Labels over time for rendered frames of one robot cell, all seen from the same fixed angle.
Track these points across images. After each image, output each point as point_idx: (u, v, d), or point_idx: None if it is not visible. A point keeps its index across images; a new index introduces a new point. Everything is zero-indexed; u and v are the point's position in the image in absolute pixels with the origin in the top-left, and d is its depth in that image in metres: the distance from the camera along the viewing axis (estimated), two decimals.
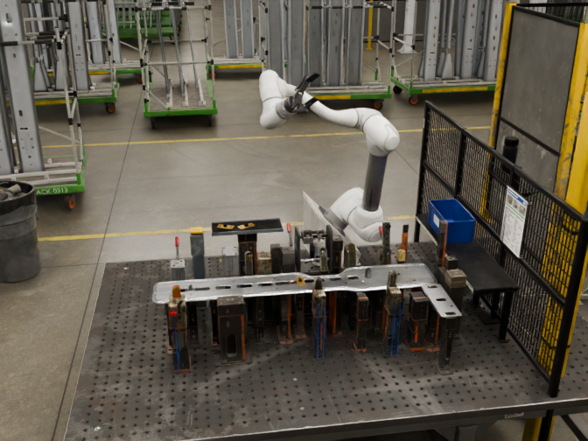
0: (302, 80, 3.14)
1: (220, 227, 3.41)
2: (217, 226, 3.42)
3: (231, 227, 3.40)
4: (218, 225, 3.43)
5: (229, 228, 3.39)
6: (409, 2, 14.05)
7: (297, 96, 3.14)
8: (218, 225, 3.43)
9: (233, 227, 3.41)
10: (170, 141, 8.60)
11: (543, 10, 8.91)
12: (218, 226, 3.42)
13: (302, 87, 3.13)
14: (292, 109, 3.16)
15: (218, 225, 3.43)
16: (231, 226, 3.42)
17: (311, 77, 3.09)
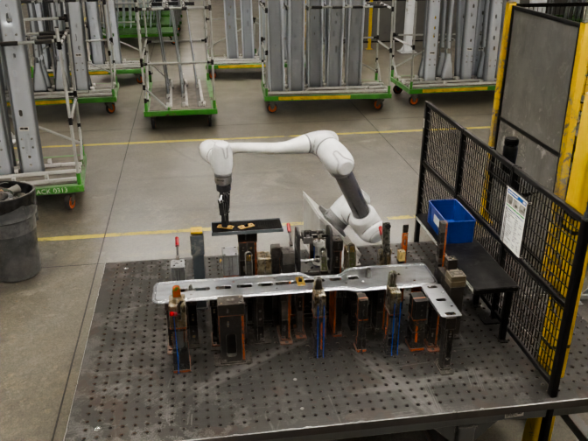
0: (228, 204, 3.40)
1: (220, 227, 3.41)
2: (217, 226, 3.42)
3: (231, 227, 3.40)
4: (218, 225, 3.43)
5: (229, 228, 3.39)
6: (409, 2, 14.05)
7: (226, 198, 3.35)
8: (218, 225, 3.43)
9: (233, 227, 3.41)
10: (170, 141, 8.60)
11: (543, 10, 8.91)
12: (218, 226, 3.42)
13: (226, 204, 3.37)
14: (220, 191, 3.30)
15: (218, 225, 3.43)
16: (230, 226, 3.42)
17: (227, 219, 3.41)
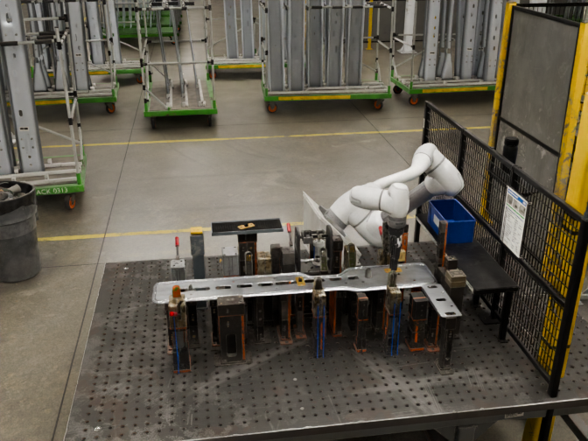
0: None
1: (389, 272, 3.25)
2: (385, 270, 3.26)
3: (400, 270, 3.27)
4: (384, 269, 3.27)
5: (400, 270, 3.26)
6: (409, 2, 14.05)
7: None
8: (384, 269, 3.27)
9: (400, 269, 3.28)
10: (170, 141, 8.60)
11: (543, 10, 8.91)
12: (386, 270, 3.26)
13: None
14: (398, 234, 3.15)
15: (384, 269, 3.27)
16: (397, 268, 3.29)
17: None
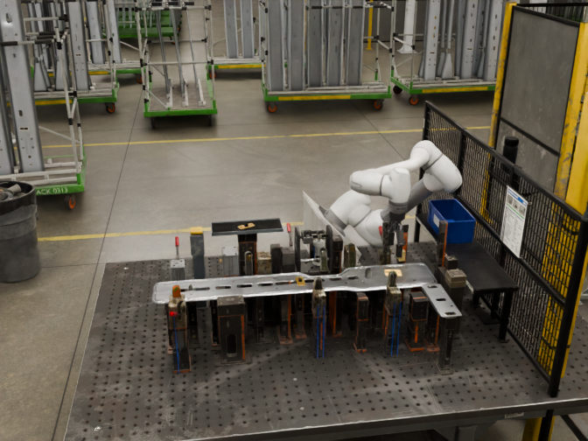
0: None
1: (388, 276, 3.26)
2: (385, 273, 3.26)
3: (400, 274, 3.27)
4: (384, 270, 3.28)
5: (399, 275, 3.27)
6: (409, 2, 14.05)
7: None
8: (384, 271, 3.27)
9: (400, 271, 3.29)
10: (170, 141, 8.60)
11: (543, 10, 8.91)
12: (386, 273, 3.27)
13: (395, 227, 3.23)
14: (399, 220, 3.12)
15: (384, 271, 3.27)
16: (397, 270, 3.29)
17: (392, 239, 3.28)
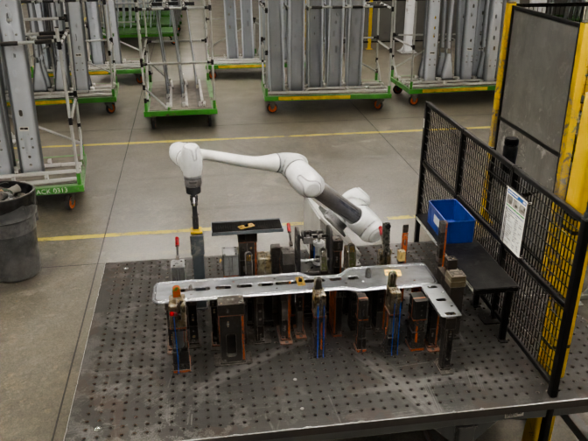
0: None
1: (388, 276, 3.26)
2: (385, 273, 3.26)
3: (400, 274, 3.27)
4: (384, 270, 3.28)
5: (399, 275, 3.27)
6: (409, 2, 14.05)
7: None
8: (384, 271, 3.27)
9: (400, 271, 3.29)
10: (170, 141, 8.60)
11: (543, 10, 8.91)
12: (386, 273, 3.27)
13: None
14: (193, 193, 3.27)
15: (384, 271, 3.27)
16: (397, 270, 3.29)
17: (196, 222, 3.38)
